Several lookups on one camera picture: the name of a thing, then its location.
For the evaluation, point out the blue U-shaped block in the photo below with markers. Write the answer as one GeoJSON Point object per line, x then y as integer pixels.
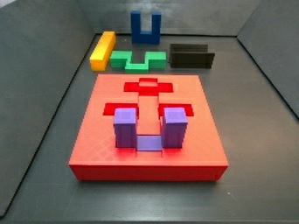
{"type": "Point", "coordinates": [146, 37]}

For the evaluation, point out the black block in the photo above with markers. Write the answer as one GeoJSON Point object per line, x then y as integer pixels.
{"type": "Point", "coordinates": [191, 56]}

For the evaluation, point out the yellow bar block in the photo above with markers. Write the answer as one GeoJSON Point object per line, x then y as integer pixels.
{"type": "Point", "coordinates": [105, 47]}

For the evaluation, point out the green zigzag block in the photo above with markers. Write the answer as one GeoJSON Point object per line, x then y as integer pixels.
{"type": "Point", "coordinates": [121, 59]}

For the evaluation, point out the red puzzle board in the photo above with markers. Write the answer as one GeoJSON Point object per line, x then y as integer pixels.
{"type": "Point", "coordinates": [98, 160]}

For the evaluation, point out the purple U-shaped block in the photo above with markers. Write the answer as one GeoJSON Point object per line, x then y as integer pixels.
{"type": "Point", "coordinates": [149, 132]}

